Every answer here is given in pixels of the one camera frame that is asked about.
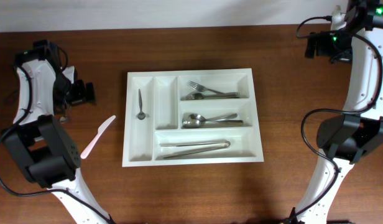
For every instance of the small steel teaspoon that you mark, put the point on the small steel teaspoon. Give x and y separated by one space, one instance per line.
141 115
64 119

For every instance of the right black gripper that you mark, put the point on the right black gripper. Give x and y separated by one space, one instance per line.
310 45

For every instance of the steel tongs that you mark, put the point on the steel tongs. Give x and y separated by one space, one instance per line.
190 148

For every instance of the steel tablespoon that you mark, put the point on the steel tablespoon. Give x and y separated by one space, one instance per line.
209 124
216 118

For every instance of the white cutlery tray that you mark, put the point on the white cutlery tray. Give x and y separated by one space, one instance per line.
165 108

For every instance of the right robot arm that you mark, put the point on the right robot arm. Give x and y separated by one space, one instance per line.
355 37

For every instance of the white plastic knife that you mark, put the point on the white plastic knife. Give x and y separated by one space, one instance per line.
101 129

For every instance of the steel fork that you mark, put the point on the steel fork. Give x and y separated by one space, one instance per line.
201 88
200 96

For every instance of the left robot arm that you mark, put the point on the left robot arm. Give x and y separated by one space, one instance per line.
43 151

